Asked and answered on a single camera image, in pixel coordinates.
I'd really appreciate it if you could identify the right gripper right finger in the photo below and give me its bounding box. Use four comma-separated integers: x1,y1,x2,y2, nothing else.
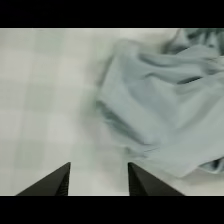
127,162,185,197

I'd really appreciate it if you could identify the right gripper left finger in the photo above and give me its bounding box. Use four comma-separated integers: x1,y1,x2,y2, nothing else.
16,161,72,197

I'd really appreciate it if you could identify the pale blue shirt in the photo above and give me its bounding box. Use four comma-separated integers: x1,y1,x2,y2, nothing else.
95,28,224,179

